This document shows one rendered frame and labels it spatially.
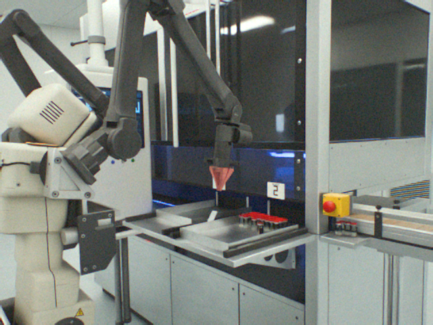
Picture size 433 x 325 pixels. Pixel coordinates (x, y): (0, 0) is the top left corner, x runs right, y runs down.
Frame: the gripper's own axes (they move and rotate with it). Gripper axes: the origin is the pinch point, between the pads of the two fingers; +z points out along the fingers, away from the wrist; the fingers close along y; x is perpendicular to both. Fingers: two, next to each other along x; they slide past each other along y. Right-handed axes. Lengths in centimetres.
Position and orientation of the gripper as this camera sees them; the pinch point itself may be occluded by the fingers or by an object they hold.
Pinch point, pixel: (219, 187)
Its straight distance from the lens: 118.1
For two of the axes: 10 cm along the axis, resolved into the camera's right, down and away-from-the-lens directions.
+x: -6.6, -0.6, 7.5
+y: 7.5, 0.8, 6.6
